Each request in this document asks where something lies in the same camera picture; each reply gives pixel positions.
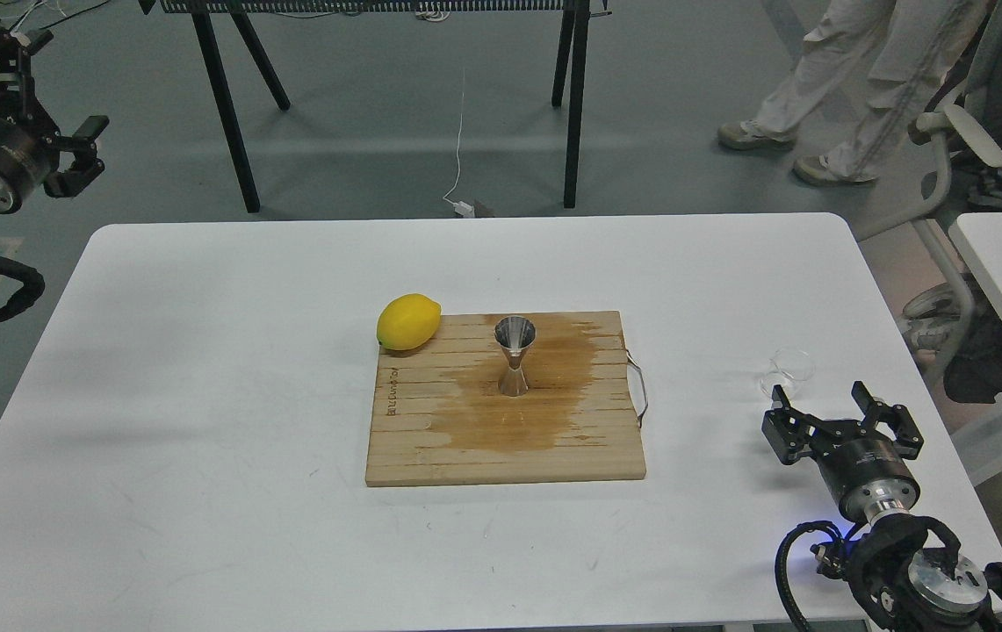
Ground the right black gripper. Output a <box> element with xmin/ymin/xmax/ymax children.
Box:
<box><xmin>761</xmin><ymin>381</ymin><xmax>925</xmax><ymax>525</ymax></box>

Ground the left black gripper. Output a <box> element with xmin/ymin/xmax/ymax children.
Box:
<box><xmin>0</xmin><ymin>25</ymin><xmax>110</xmax><ymax>213</ymax></box>

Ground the clear glass measuring cup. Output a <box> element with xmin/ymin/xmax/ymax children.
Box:
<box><xmin>759</xmin><ymin>347</ymin><xmax>817</xmax><ymax>400</ymax></box>

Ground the steel double jigger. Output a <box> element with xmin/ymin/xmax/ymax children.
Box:
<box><xmin>494</xmin><ymin>315</ymin><xmax>537</xmax><ymax>397</ymax></box>

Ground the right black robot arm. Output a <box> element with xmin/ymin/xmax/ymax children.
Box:
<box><xmin>762</xmin><ymin>381</ymin><xmax>1002</xmax><ymax>631</ymax></box>

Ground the office chair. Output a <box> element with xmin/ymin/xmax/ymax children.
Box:
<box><xmin>852</xmin><ymin>0</ymin><xmax>1002</xmax><ymax>484</ymax></box>

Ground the black metal rack table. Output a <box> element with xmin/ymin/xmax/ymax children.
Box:
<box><xmin>139</xmin><ymin>1</ymin><xmax>610</xmax><ymax>213</ymax></box>

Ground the person in white trousers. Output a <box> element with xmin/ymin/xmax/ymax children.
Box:
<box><xmin>717</xmin><ymin>0</ymin><xmax>993</xmax><ymax>187</ymax></box>

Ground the wooden cutting board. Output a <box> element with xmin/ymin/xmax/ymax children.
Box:
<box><xmin>364</xmin><ymin>311</ymin><xmax>646</xmax><ymax>487</ymax></box>

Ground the yellow lemon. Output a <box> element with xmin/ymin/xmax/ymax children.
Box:
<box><xmin>376</xmin><ymin>293</ymin><xmax>442</xmax><ymax>351</ymax></box>

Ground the white cable with plug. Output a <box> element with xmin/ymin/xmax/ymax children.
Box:
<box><xmin>443</xmin><ymin>66</ymin><xmax>480</xmax><ymax>219</ymax></box>

